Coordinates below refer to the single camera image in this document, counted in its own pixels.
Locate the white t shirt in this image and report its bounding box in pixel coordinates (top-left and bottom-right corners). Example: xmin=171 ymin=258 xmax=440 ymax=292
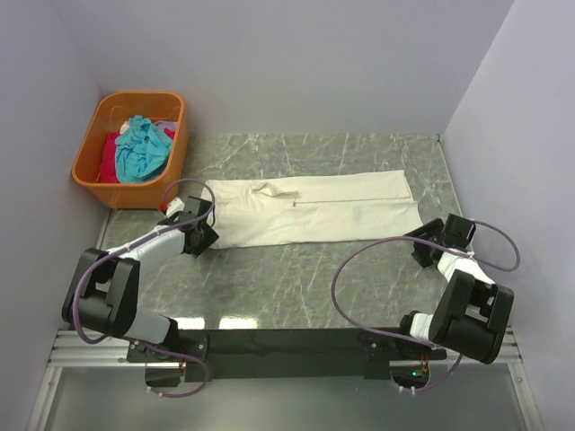
xmin=201 ymin=171 xmax=422 ymax=250

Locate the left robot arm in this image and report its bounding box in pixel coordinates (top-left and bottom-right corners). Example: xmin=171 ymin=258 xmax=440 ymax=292
xmin=61 ymin=196 xmax=218 ymax=350

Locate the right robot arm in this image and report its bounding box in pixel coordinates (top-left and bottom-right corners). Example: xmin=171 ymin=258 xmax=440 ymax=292
xmin=400 ymin=214 xmax=514 ymax=365

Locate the teal t shirt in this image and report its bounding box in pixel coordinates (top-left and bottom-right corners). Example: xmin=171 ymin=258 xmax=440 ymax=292
xmin=114 ymin=115 xmax=173 ymax=183

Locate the orange plastic basket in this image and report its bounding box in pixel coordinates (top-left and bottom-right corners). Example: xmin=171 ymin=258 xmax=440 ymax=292
xmin=71 ymin=91 xmax=188 ymax=209

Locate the red t shirt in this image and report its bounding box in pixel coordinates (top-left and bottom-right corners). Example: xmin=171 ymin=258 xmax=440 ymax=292
xmin=100 ymin=130 xmax=175 ymax=183

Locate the lavender cloth in basket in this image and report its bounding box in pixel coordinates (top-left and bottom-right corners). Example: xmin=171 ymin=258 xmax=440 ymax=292
xmin=154 ymin=120 xmax=178 ymax=132

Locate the black base beam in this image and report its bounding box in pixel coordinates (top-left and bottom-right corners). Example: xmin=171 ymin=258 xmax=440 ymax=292
xmin=126 ymin=328 xmax=450 ymax=385

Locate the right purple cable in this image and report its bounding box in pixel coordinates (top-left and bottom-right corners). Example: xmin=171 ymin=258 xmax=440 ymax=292
xmin=331 ymin=219 xmax=523 ymax=396

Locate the purple cable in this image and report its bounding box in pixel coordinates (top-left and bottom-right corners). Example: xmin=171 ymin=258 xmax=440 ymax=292
xmin=331 ymin=219 xmax=523 ymax=396
xmin=71 ymin=178 xmax=217 ymax=400

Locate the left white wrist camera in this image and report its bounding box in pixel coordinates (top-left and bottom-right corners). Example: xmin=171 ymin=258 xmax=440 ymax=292
xmin=159 ymin=197 xmax=185 ymax=218

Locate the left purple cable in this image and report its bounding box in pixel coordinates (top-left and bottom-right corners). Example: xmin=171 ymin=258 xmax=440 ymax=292
xmin=71 ymin=178 xmax=217 ymax=400

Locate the aluminium frame rail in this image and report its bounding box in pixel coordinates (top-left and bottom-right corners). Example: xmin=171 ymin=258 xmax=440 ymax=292
xmin=26 ymin=210 xmax=540 ymax=431

